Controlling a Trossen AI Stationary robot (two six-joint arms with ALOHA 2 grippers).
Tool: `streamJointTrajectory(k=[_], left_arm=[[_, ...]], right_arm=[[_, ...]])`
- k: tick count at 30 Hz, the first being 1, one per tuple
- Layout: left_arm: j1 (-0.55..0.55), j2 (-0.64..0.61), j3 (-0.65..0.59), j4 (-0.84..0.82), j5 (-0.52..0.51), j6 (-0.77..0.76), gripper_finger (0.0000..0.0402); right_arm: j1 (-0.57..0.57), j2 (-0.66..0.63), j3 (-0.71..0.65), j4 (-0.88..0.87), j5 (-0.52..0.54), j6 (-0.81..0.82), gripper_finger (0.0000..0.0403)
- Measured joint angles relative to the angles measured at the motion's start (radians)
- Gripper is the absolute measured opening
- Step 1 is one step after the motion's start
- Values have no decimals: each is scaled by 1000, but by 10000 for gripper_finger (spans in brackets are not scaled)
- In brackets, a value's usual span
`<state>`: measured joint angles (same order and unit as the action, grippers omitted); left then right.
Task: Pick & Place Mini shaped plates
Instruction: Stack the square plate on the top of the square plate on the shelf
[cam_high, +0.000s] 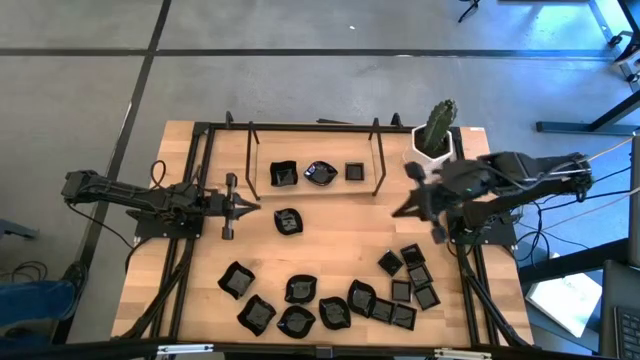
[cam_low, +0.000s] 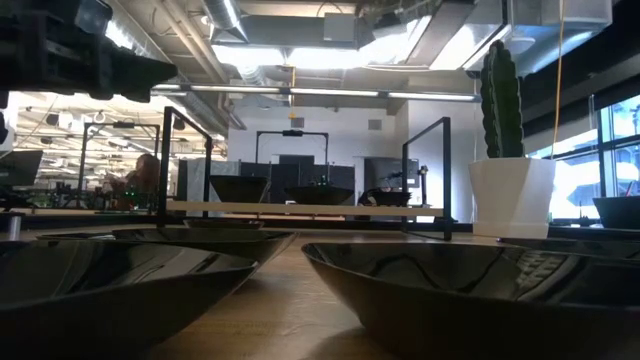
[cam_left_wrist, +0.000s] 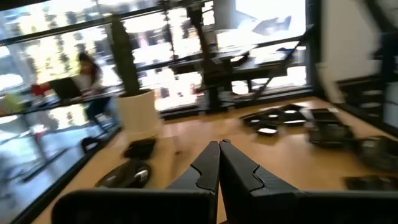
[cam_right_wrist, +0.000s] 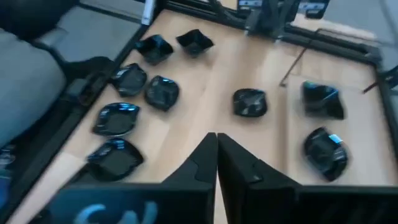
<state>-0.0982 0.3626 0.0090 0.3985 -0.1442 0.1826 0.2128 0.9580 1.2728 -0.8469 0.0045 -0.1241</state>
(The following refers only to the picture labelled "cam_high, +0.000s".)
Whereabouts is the black aluminium table frame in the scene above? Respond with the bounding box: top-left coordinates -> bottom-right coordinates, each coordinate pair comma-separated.
112,110 -> 534,351

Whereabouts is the black coiled floor cable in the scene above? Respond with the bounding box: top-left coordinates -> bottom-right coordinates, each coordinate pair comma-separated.
0,259 -> 49,284

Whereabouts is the black leaf-shaped mini plate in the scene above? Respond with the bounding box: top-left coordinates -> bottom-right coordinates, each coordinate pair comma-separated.
303,160 -> 339,187
276,305 -> 317,340
273,207 -> 304,236
283,273 -> 319,305
346,278 -> 378,319
318,295 -> 353,331

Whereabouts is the black desk foot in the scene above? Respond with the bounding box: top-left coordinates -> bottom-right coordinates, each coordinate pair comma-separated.
536,89 -> 640,136

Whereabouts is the silver rig bracket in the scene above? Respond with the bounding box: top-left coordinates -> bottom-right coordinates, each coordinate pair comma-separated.
156,343 -> 215,356
433,348 -> 494,360

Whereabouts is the green cactus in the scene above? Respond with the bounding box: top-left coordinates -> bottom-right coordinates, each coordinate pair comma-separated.
422,98 -> 459,156

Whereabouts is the white faceted plant pot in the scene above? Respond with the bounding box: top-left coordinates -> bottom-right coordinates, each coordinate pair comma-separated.
402,123 -> 455,174

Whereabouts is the black left cable bundle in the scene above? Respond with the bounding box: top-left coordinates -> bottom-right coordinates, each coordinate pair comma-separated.
113,238 -> 197,342

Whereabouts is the beige floor cable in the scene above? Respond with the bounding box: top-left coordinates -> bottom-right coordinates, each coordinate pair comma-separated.
542,187 -> 640,232

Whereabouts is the black rig bar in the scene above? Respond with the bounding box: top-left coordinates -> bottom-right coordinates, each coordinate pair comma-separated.
0,338 -> 640,360

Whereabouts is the wooden shelf with black frame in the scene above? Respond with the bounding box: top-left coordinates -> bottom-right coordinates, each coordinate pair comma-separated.
244,118 -> 387,202

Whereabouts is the dark desk monitor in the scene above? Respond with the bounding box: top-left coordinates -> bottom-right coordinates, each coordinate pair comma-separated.
628,149 -> 640,269

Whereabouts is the black right cable bundle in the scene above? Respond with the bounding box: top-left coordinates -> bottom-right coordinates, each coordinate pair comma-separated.
457,244 -> 534,349

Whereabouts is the yellow hanging cable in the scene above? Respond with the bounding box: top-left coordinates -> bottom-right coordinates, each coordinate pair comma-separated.
587,135 -> 635,164

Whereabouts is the black cable bundle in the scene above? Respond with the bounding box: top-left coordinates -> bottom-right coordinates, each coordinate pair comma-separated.
457,244 -> 534,349
113,238 -> 197,342

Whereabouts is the dark laptop keyboard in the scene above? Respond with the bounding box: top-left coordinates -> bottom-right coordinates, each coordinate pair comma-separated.
599,259 -> 640,359

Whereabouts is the grey-blue desk foot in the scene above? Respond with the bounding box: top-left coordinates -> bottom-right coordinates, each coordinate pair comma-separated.
0,217 -> 40,241

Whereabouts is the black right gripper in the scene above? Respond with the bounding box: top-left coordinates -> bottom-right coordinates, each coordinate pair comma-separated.
392,162 -> 459,245

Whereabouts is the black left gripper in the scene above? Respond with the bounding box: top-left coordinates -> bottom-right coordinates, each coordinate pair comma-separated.
207,172 -> 262,241

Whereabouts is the person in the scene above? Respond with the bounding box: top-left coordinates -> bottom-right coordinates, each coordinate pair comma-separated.
0,262 -> 90,346

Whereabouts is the black small square mini plate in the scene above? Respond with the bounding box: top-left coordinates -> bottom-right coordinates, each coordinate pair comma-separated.
391,303 -> 418,332
407,263 -> 434,289
377,249 -> 404,278
399,243 -> 427,269
414,284 -> 442,311
369,297 -> 396,324
390,279 -> 413,303

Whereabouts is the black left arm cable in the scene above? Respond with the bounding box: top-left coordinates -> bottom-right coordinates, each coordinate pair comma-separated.
64,159 -> 169,250

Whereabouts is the black tripod foot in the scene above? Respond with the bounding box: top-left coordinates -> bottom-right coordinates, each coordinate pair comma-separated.
458,0 -> 481,24

